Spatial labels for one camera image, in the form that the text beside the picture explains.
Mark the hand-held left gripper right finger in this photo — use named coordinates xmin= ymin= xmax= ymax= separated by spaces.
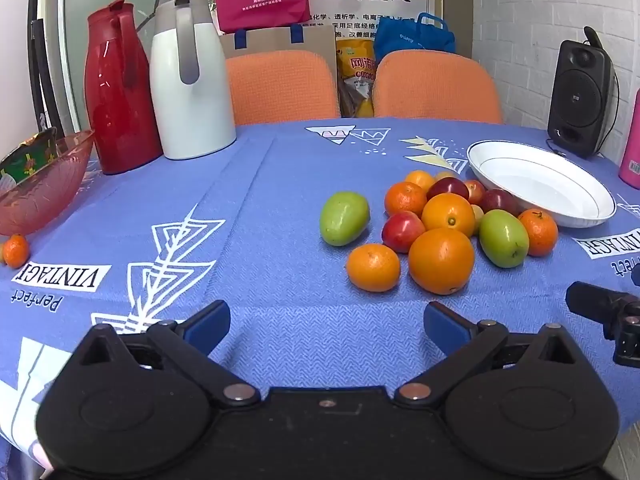
xmin=394 ymin=301 xmax=581 ymax=407

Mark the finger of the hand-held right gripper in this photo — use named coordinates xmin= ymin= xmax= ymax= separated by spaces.
xmin=565 ymin=281 xmax=640 ymax=367

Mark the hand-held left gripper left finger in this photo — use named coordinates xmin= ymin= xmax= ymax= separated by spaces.
xmin=75 ymin=300 xmax=262 ymax=408

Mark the large orange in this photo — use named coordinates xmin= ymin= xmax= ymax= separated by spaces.
xmin=408 ymin=228 xmax=476 ymax=295
xmin=421 ymin=193 xmax=476 ymax=237

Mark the small green apple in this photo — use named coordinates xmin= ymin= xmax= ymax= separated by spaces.
xmin=479 ymin=209 xmax=530 ymax=268

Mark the white plate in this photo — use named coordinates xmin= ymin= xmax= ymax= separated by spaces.
xmin=466 ymin=140 xmax=617 ymax=228

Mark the dark red apple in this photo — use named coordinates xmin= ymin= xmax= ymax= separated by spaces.
xmin=426 ymin=177 xmax=470 ymax=201

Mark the green mango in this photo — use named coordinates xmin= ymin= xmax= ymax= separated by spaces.
xmin=320 ymin=191 xmax=371 ymax=247

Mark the small orange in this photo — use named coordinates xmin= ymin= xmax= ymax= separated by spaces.
xmin=404 ymin=170 xmax=437 ymax=193

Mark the blue printed tablecloth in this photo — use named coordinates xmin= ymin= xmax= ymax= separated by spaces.
xmin=0 ymin=117 xmax=640 ymax=480

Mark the dark red plum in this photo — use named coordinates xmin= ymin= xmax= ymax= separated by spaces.
xmin=480 ymin=188 xmax=521 ymax=217

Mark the pink bottle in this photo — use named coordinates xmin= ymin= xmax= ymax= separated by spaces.
xmin=618 ymin=87 xmax=640 ymax=190

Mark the black speaker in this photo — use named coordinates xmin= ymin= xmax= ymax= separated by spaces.
xmin=547 ymin=40 xmax=618 ymax=158

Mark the small tangerine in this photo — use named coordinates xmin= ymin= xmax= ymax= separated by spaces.
xmin=2 ymin=234 xmax=30 ymax=269

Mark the pink glass bowl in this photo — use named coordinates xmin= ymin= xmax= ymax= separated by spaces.
xmin=0 ymin=129 xmax=96 ymax=237

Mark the white thermos jug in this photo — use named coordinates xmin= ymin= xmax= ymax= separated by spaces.
xmin=149 ymin=0 xmax=237 ymax=161

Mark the red thermos jug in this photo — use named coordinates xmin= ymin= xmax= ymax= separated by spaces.
xmin=83 ymin=1 xmax=163 ymax=176

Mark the orange chair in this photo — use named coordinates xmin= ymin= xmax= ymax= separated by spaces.
xmin=371 ymin=50 xmax=503 ymax=125
xmin=225 ymin=50 xmax=341 ymax=126

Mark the green snack packet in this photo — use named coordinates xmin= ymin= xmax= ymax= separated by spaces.
xmin=0 ymin=127 xmax=58 ymax=183

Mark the yellow snack bag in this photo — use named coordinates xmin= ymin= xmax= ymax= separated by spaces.
xmin=336 ymin=37 xmax=377 ymax=118

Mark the blue tote bag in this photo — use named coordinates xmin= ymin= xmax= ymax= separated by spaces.
xmin=372 ymin=12 xmax=457 ymax=63

